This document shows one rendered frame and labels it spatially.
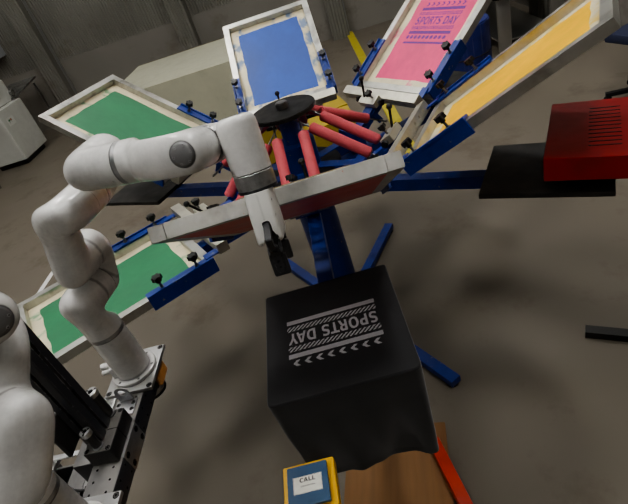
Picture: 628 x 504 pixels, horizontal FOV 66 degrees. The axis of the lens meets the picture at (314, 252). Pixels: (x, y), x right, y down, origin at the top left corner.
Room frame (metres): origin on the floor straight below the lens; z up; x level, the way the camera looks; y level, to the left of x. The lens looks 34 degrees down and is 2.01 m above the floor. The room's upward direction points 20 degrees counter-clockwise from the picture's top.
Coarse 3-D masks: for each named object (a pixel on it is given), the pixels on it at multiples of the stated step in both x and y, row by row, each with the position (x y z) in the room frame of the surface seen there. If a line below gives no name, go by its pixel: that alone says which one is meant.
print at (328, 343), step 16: (352, 304) 1.21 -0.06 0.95; (368, 304) 1.18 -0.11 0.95; (304, 320) 1.22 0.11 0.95; (320, 320) 1.19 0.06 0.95; (336, 320) 1.16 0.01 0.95; (352, 320) 1.14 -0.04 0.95; (368, 320) 1.11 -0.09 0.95; (288, 336) 1.17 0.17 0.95; (304, 336) 1.14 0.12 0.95; (320, 336) 1.12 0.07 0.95; (336, 336) 1.10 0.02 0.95; (352, 336) 1.07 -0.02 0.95; (368, 336) 1.05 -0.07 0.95; (384, 336) 1.03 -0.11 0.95; (304, 352) 1.08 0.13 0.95; (320, 352) 1.05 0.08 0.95; (336, 352) 1.03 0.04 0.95
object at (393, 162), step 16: (368, 160) 0.94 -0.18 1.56; (384, 160) 0.93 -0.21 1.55; (400, 160) 0.92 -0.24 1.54; (320, 176) 0.95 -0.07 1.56; (336, 176) 0.94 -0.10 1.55; (352, 176) 0.93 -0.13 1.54; (368, 176) 0.92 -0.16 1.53; (288, 192) 0.95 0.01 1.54; (304, 192) 0.94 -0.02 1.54; (320, 192) 0.93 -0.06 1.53; (224, 208) 0.97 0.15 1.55; (240, 208) 0.96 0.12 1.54; (160, 224) 0.99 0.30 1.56; (176, 224) 0.98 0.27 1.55; (192, 224) 0.97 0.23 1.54; (208, 224) 0.96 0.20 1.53; (160, 240) 0.97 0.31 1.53; (176, 240) 1.06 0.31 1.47
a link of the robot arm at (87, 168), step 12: (84, 144) 1.00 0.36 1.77; (96, 144) 0.99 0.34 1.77; (108, 144) 0.94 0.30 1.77; (72, 156) 0.95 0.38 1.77; (84, 156) 0.94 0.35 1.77; (96, 156) 0.93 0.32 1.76; (108, 156) 0.91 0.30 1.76; (72, 168) 0.94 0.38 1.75; (84, 168) 0.92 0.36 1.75; (96, 168) 0.91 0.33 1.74; (108, 168) 0.90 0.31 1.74; (72, 180) 0.93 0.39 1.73; (84, 180) 0.92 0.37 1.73; (96, 180) 0.92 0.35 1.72; (108, 180) 0.91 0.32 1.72; (108, 192) 1.05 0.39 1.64
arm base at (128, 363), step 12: (120, 336) 1.02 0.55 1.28; (132, 336) 1.05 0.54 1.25; (96, 348) 1.01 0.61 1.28; (108, 348) 1.00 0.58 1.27; (120, 348) 1.01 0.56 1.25; (132, 348) 1.03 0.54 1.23; (108, 360) 1.01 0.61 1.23; (120, 360) 1.00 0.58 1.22; (132, 360) 1.01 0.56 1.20; (144, 360) 1.03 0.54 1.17; (108, 372) 1.04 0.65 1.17; (120, 372) 1.00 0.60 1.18; (132, 372) 1.00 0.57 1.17; (144, 372) 1.01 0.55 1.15; (120, 384) 1.00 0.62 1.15; (132, 384) 0.99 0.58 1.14
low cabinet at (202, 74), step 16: (192, 48) 8.23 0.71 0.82; (208, 48) 7.73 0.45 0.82; (224, 48) 7.29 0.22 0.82; (144, 64) 8.34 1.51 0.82; (160, 64) 7.83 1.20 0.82; (176, 64) 7.38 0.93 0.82; (192, 64) 6.97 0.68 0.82; (208, 64) 6.60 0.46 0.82; (224, 64) 6.37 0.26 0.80; (128, 80) 7.47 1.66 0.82; (144, 80) 7.05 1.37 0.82; (160, 80) 6.67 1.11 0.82; (176, 80) 6.47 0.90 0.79; (192, 80) 6.44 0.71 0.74; (208, 80) 6.41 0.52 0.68; (224, 80) 6.38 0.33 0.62; (160, 96) 6.51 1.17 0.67; (176, 96) 6.48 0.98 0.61; (192, 96) 6.45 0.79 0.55; (208, 96) 6.43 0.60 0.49; (224, 96) 6.40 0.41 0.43; (208, 112) 6.44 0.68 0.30; (224, 112) 6.41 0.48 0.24
